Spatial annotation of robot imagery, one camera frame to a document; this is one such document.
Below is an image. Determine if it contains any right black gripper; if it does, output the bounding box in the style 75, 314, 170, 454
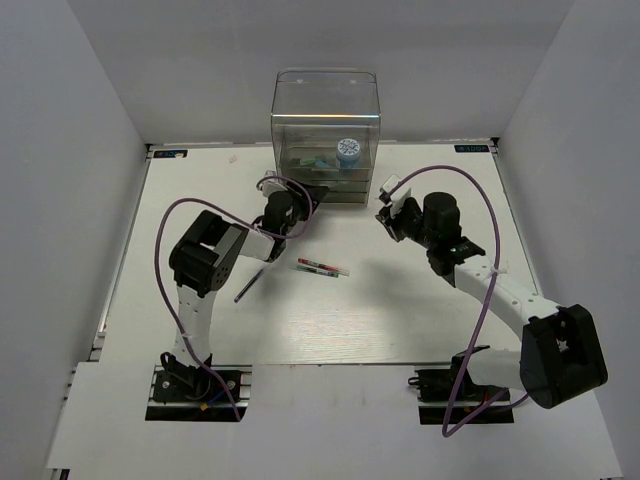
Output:
376, 198, 438, 249

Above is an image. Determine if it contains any blue cleaning gel jar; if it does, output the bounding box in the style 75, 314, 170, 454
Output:
335, 138, 362, 169

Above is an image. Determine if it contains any clear plastic drawer organizer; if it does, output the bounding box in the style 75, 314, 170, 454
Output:
271, 68, 381, 205

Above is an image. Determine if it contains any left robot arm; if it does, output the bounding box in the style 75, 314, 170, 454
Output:
161, 182, 329, 400

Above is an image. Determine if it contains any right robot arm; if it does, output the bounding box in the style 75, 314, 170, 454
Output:
377, 190, 608, 409

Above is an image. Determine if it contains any green refill pen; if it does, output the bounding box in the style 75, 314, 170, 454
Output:
293, 265, 340, 278

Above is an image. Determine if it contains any red refill pen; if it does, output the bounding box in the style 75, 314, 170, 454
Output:
297, 258, 350, 276

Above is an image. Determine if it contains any right blue table label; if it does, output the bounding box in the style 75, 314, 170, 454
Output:
454, 144, 491, 153

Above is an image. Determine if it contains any blue table label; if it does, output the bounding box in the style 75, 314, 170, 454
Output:
454, 144, 491, 153
153, 149, 188, 159

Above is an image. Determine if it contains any dark blue pen refill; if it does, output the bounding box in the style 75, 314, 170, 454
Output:
233, 268, 265, 304

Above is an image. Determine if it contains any left blue table label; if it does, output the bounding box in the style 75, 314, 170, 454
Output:
153, 149, 188, 159

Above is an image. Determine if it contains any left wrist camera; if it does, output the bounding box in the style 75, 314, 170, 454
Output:
256, 171, 287, 198

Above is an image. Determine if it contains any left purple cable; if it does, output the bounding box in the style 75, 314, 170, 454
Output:
153, 174, 315, 420

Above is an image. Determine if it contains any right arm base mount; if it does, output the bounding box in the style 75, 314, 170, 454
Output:
407, 368, 514, 425

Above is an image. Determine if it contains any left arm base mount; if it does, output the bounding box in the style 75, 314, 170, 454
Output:
145, 365, 252, 423

